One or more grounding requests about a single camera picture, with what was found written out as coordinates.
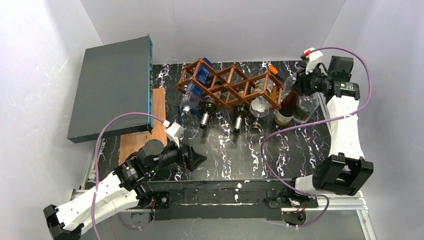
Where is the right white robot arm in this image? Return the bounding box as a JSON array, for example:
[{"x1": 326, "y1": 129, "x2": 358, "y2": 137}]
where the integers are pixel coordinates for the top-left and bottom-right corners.
[{"x1": 294, "y1": 56, "x2": 374, "y2": 196}]

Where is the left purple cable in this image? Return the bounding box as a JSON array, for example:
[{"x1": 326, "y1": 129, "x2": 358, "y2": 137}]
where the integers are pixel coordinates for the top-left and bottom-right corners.
[{"x1": 91, "y1": 111, "x2": 168, "y2": 240}]

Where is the clear square bottle dark cap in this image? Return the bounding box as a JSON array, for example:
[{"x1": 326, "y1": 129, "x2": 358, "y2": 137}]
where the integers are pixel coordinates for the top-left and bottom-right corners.
[{"x1": 249, "y1": 79, "x2": 274, "y2": 130}]

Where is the brown wooden board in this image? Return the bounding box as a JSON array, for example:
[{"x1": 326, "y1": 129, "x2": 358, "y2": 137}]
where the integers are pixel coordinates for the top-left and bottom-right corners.
[{"x1": 118, "y1": 87, "x2": 168, "y2": 165}]

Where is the dark bottle grey cap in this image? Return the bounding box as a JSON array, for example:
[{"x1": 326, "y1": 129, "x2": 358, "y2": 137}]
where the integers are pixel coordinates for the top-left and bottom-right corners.
[{"x1": 233, "y1": 104, "x2": 249, "y2": 133}]

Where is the blue cable on table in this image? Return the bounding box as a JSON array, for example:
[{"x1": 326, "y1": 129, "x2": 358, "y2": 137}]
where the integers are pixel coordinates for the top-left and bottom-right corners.
[{"x1": 177, "y1": 107, "x2": 204, "y2": 125}]

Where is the dark grey box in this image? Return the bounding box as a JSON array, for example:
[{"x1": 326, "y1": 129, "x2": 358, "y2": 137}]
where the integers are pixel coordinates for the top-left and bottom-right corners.
[{"x1": 67, "y1": 35, "x2": 153, "y2": 144}]

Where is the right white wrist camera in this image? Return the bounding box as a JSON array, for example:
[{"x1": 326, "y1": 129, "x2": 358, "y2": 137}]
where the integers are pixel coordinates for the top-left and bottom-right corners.
[{"x1": 302, "y1": 47, "x2": 323, "y2": 75}]

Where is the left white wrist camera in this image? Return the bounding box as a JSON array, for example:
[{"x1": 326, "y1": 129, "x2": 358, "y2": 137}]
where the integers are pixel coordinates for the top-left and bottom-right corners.
[{"x1": 162, "y1": 120, "x2": 185, "y2": 148}]

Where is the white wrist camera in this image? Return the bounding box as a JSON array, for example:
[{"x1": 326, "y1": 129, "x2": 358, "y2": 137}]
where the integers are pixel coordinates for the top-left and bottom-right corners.
[
  {"x1": 302, "y1": 47, "x2": 323, "y2": 75},
  {"x1": 162, "y1": 120, "x2": 185, "y2": 148}
]

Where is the brown wooden wine rack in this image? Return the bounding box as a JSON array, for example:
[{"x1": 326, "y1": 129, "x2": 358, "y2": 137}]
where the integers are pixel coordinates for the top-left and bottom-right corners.
[{"x1": 176, "y1": 58, "x2": 284, "y2": 112}]

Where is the dark bottle gold cap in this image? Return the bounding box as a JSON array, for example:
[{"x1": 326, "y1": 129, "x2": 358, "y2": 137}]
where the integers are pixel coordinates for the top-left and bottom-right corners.
[{"x1": 274, "y1": 90, "x2": 299, "y2": 126}]

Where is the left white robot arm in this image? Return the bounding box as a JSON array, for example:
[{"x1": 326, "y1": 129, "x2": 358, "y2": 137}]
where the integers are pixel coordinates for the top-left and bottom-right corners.
[{"x1": 43, "y1": 139, "x2": 207, "y2": 240}]

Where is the dark bottle silver cap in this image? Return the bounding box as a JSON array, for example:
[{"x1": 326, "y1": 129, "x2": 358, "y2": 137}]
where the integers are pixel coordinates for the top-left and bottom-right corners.
[{"x1": 199, "y1": 96, "x2": 217, "y2": 129}]

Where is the blue square glass bottle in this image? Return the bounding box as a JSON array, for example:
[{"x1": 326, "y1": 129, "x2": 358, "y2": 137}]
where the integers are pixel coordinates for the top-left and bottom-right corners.
[{"x1": 180, "y1": 65, "x2": 211, "y2": 112}]

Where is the clear bottle black cap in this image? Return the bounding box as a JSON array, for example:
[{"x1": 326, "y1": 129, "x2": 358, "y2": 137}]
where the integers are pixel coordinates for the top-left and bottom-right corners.
[{"x1": 282, "y1": 67, "x2": 304, "y2": 98}]

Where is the clear bottle white neck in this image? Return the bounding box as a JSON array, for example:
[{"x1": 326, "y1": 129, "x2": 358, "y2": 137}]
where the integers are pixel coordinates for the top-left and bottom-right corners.
[{"x1": 292, "y1": 92, "x2": 320, "y2": 124}]

